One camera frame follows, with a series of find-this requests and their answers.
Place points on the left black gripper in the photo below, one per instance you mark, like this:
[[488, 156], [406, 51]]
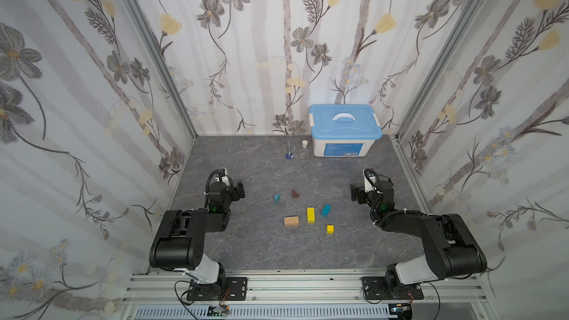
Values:
[[233, 192]]

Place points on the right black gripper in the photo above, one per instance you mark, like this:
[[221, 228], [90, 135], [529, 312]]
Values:
[[355, 192]]

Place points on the yellow rectangular block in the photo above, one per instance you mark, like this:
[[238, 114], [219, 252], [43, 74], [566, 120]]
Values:
[[311, 215]]

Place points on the tan wooden rectangular block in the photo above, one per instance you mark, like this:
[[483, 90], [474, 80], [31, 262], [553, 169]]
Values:
[[291, 221]]

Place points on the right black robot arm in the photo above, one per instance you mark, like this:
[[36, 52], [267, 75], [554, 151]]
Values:
[[450, 249]]

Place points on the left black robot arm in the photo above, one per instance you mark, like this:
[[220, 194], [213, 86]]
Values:
[[178, 245]]

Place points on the teal rectangular block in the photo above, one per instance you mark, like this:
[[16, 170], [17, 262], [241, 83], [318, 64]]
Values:
[[326, 210]]

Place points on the small clear corked bottle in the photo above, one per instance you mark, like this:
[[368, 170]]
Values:
[[304, 151]]

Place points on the glass beaker blue liquid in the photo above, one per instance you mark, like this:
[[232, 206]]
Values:
[[289, 150]]

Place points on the blue lid storage box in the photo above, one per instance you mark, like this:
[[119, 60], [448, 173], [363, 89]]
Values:
[[343, 130]]

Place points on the small circuit board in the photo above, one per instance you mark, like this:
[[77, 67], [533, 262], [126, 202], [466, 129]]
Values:
[[218, 311]]

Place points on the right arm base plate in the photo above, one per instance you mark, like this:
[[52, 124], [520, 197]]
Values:
[[380, 288]]

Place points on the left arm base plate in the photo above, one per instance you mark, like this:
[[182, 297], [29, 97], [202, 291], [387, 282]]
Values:
[[229, 289]]

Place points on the aluminium frame rail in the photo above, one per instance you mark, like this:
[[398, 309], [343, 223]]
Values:
[[328, 286]]

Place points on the white slotted cable duct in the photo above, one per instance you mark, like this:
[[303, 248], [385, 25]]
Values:
[[365, 311]]

